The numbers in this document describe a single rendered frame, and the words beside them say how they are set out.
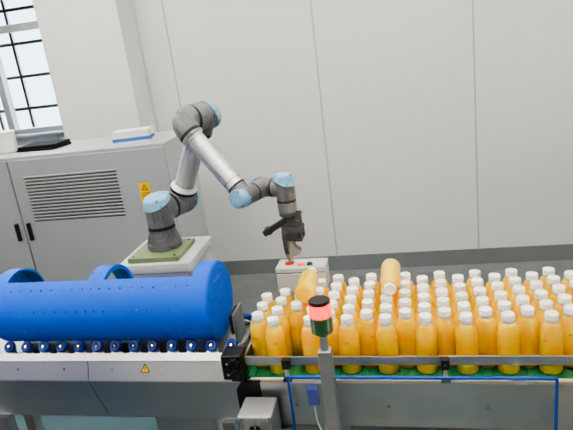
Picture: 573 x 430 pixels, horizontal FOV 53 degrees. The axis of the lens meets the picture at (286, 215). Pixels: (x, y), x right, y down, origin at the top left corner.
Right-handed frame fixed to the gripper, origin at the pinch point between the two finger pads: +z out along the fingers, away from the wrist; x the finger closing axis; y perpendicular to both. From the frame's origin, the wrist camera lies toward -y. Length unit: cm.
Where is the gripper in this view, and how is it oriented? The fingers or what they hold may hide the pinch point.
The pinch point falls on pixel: (289, 258)
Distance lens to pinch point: 230.9
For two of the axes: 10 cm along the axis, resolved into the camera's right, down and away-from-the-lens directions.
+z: 1.2, 9.5, 3.0
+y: 9.7, -0.6, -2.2
